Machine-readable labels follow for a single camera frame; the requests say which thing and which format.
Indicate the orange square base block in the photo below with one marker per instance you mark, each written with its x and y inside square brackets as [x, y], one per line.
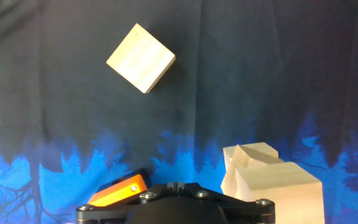
[117, 193]

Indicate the blue mountain print cloth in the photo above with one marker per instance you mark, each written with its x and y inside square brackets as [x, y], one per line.
[179, 109]

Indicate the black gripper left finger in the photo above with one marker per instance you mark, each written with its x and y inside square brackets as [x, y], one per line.
[117, 210]

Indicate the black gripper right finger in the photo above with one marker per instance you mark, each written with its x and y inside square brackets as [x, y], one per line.
[238, 210]

